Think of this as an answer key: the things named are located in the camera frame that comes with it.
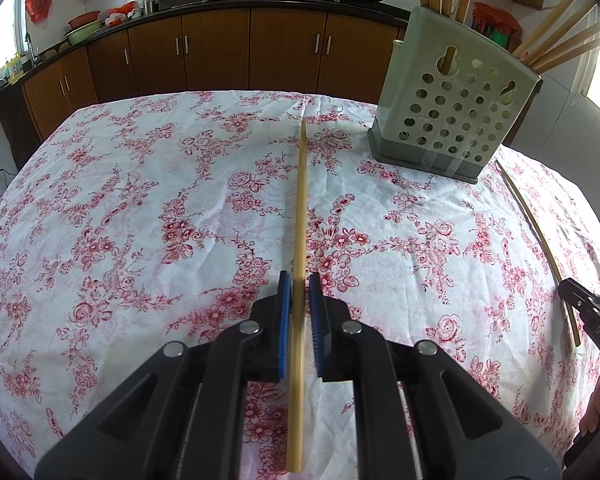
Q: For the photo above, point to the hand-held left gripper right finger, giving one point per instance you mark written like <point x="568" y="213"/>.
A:
<point x="319" y="330"/>

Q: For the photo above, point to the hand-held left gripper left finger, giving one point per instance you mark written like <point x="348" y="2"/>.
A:
<point x="282" y="330"/>

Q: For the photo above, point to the green perforated chopstick holder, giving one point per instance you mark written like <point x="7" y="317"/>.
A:
<point x="425" y="50"/>

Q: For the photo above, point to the person's right hand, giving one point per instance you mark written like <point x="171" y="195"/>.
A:
<point x="597" y="400"/>

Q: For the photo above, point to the red floral tablecloth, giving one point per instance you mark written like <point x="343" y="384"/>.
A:
<point x="130" y="210"/>

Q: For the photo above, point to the brown wooden base cabinets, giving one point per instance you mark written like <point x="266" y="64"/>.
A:
<point x="220" y="50"/>

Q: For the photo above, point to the red bag of bottles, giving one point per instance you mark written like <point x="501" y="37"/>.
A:
<point x="495" y="25"/>

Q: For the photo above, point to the black kitchen countertop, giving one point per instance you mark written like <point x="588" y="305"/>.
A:
<point x="195" y="6"/>

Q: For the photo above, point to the red and white bag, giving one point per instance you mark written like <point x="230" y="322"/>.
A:
<point x="122" y="14"/>

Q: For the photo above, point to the green basin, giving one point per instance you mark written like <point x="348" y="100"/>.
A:
<point x="84" y="35"/>

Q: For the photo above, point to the red basin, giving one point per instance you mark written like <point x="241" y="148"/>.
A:
<point x="84" y="20"/>

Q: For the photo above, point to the yellow bottle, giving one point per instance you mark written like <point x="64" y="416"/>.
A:
<point x="15" y="70"/>

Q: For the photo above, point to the metal faucet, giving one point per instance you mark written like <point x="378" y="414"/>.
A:
<point x="30" y="47"/>

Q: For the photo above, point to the hanging red plastic bag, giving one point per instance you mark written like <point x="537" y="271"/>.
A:
<point x="39" y="5"/>

